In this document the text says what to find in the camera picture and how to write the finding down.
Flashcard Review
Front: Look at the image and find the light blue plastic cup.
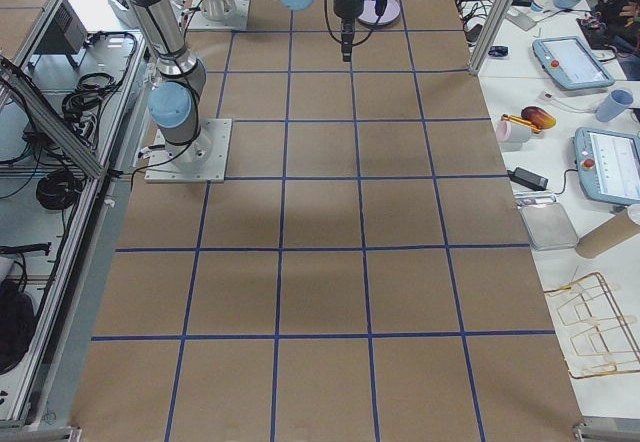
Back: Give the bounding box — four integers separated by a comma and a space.
595, 89, 634, 123

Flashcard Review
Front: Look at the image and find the blue teach pendant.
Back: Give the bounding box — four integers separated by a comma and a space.
573, 127, 639, 206
532, 36, 615, 90

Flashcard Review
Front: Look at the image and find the lilac plate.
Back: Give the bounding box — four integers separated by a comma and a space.
357, 0, 400, 27

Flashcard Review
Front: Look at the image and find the aluminium frame post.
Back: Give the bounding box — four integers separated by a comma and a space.
468, 0, 512, 76

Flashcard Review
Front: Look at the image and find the paper cup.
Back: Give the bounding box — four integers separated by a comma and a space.
530, 0, 552, 13

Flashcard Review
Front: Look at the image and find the metal tin box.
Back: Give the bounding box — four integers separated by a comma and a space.
514, 191, 578, 251

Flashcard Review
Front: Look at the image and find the cardboard tube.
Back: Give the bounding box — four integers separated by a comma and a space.
575, 204, 639, 258

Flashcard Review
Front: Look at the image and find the black power adapter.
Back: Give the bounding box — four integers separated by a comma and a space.
507, 167, 548, 191

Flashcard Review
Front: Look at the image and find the red brown toy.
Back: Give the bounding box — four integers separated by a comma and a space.
521, 106, 557, 130

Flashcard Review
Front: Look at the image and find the lower blue teach pendant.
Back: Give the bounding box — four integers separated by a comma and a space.
573, 127, 639, 206

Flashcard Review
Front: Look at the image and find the upper blue teach pendant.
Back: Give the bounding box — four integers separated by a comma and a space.
532, 36, 615, 90

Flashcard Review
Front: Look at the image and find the pink cup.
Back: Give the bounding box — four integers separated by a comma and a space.
495, 120, 533, 144

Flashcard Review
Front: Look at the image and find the gold wire rack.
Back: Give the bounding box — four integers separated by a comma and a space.
544, 272, 639, 380

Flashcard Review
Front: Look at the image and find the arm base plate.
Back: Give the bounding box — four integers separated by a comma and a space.
187, 0, 250, 31
144, 119, 232, 183

